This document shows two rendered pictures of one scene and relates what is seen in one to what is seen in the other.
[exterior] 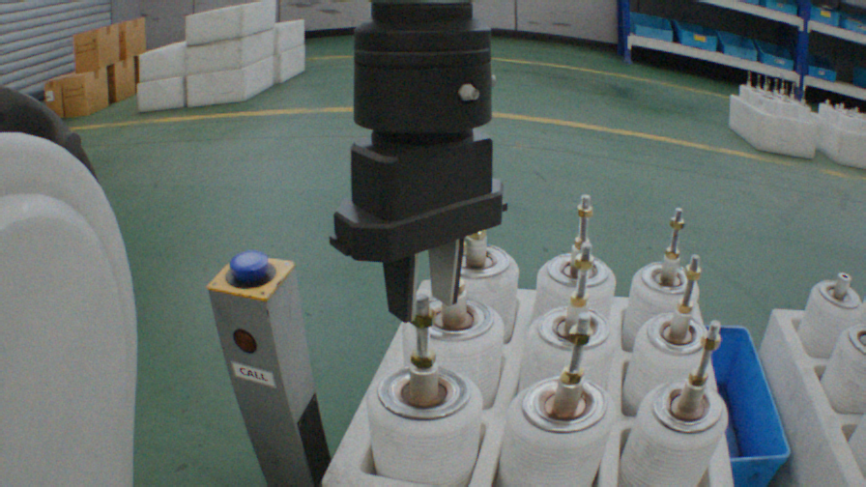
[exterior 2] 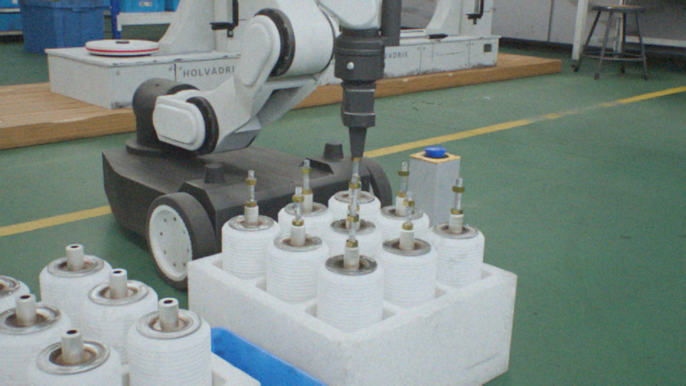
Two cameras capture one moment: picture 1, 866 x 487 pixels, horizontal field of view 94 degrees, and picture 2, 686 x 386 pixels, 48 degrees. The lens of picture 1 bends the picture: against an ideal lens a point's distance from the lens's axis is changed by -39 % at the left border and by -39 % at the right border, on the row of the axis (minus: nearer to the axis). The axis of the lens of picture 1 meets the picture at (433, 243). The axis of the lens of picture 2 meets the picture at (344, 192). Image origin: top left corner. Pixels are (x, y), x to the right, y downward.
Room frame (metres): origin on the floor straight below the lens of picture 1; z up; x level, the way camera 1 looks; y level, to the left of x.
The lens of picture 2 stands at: (1.12, -1.14, 0.66)
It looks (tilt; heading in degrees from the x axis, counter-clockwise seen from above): 16 degrees down; 123
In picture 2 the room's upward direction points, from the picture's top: 2 degrees clockwise
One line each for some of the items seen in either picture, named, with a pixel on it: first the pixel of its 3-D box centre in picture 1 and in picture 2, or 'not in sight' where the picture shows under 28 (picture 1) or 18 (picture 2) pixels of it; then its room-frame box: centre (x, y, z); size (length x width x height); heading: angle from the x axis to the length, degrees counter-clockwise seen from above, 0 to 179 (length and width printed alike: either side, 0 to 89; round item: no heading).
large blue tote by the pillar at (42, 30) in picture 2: not in sight; (63, 26); (-3.61, 2.39, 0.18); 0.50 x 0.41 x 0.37; 173
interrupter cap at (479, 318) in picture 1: (453, 319); (401, 213); (0.50, -0.02, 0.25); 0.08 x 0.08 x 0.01
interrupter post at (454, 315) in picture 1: (453, 306); (402, 206); (0.50, -0.02, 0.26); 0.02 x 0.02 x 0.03
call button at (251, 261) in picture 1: (249, 269); (435, 152); (0.47, 0.17, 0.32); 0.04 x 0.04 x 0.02
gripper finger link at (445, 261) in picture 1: (449, 260); (357, 140); (0.40, -0.01, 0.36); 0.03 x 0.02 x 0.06; 38
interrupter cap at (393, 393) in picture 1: (423, 392); (354, 197); (0.39, 0.01, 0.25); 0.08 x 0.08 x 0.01
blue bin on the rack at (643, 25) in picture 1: (649, 26); not in sight; (4.72, -1.87, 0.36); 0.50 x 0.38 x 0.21; 169
